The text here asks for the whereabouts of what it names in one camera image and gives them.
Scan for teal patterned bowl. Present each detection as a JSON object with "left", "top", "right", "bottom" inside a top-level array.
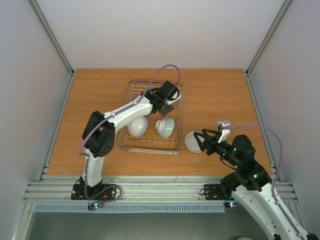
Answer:
[{"left": 155, "top": 117, "right": 175, "bottom": 139}]

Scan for white ceramic bowl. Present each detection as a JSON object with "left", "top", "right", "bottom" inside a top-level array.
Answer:
[{"left": 127, "top": 116, "right": 148, "bottom": 138}]

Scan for metal wire dish rack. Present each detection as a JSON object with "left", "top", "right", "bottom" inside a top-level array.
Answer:
[{"left": 116, "top": 80, "right": 184, "bottom": 155}]

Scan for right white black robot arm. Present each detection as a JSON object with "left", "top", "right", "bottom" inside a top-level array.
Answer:
[{"left": 193, "top": 129, "right": 318, "bottom": 240}]

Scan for right small circuit board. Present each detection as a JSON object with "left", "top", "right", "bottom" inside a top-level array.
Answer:
[{"left": 224, "top": 201, "right": 242, "bottom": 209}]

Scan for small circuit board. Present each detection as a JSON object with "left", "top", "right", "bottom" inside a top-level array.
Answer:
[
  {"left": 87, "top": 202, "right": 104, "bottom": 211},
  {"left": 224, "top": 201, "right": 242, "bottom": 209}
]

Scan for left small circuit board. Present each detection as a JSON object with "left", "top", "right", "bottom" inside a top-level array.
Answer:
[{"left": 87, "top": 202, "right": 104, "bottom": 211}]

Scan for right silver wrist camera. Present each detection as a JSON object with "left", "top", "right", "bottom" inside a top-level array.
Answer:
[{"left": 217, "top": 120, "right": 231, "bottom": 144}]

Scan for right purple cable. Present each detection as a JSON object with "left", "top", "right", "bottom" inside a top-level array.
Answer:
[{"left": 224, "top": 124, "right": 308, "bottom": 240}]

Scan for purple cable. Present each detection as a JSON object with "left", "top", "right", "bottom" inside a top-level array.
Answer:
[
  {"left": 224, "top": 124, "right": 308, "bottom": 240},
  {"left": 78, "top": 64, "right": 182, "bottom": 201}
]

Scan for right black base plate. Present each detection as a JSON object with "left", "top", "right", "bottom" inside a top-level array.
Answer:
[{"left": 198, "top": 184, "right": 233, "bottom": 201}]

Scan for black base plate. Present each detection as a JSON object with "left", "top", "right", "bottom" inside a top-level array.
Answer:
[
  {"left": 70, "top": 183, "right": 119, "bottom": 201},
  {"left": 198, "top": 184, "right": 233, "bottom": 201}
]

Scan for right aluminium frame post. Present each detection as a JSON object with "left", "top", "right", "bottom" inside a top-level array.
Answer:
[{"left": 245, "top": 0, "right": 294, "bottom": 76}]

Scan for aluminium frame post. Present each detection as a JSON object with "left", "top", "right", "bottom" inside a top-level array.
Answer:
[
  {"left": 245, "top": 0, "right": 294, "bottom": 76},
  {"left": 28, "top": 0, "right": 75, "bottom": 76}
]

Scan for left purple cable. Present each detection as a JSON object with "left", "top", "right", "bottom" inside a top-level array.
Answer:
[{"left": 78, "top": 64, "right": 182, "bottom": 201}]

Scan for left aluminium frame post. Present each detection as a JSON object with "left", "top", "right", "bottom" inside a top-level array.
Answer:
[{"left": 28, "top": 0, "right": 75, "bottom": 76}]

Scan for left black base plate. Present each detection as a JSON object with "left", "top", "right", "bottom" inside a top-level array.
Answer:
[{"left": 70, "top": 183, "right": 119, "bottom": 201}]

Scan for aluminium rail base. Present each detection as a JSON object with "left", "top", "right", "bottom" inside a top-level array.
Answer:
[{"left": 22, "top": 175, "right": 298, "bottom": 203}]

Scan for grey slotted cable duct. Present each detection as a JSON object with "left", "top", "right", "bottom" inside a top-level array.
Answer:
[{"left": 34, "top": 202, "right": 225, "bottom": 214}]

